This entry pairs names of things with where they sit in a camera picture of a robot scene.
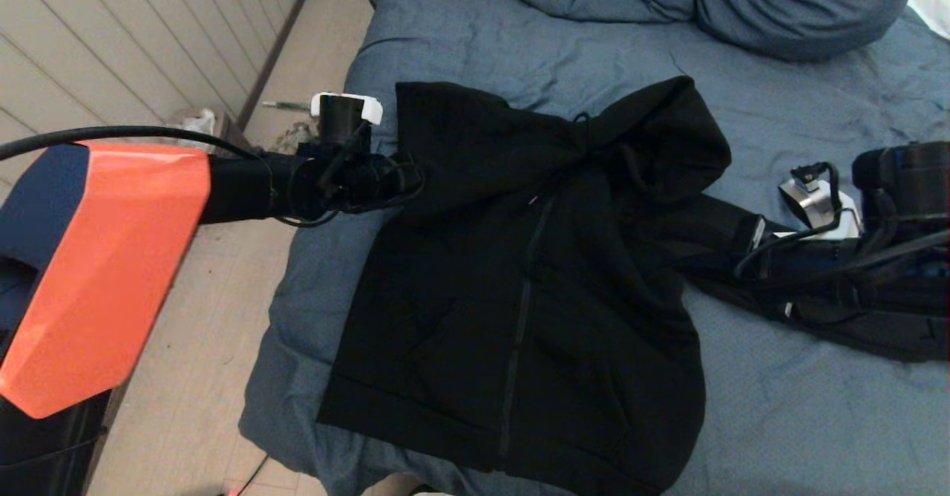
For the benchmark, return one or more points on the colourful rag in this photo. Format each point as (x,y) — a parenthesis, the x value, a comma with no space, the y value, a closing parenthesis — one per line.
(293,138)

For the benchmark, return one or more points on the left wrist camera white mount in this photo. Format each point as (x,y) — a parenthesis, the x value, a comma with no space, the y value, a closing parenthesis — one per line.
(345,117)

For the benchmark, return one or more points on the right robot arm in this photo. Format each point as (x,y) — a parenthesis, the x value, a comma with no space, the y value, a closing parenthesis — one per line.
(876,273)

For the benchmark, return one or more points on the clear plastic bin bag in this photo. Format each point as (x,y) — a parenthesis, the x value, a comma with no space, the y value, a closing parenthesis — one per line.
(199,121)

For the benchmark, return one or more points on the thin stick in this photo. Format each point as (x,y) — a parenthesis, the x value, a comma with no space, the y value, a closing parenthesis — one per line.
(286,105)

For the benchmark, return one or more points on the blue bed sheet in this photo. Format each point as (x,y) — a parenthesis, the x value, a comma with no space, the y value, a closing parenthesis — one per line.
(779,422)

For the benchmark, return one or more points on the brown trash bin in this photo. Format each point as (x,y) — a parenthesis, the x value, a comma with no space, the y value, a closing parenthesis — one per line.
(226,128)

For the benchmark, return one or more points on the blue pillow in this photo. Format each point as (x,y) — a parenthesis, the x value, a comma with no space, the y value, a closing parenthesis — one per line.
(801,6)

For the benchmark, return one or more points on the black garment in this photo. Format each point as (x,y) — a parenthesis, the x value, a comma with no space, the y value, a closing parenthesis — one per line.
(482,258)

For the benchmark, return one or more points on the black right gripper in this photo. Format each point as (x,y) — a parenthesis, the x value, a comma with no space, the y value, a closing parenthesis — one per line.
(761,247)

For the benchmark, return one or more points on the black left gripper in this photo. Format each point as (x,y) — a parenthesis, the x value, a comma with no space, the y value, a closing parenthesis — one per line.
(397,180)

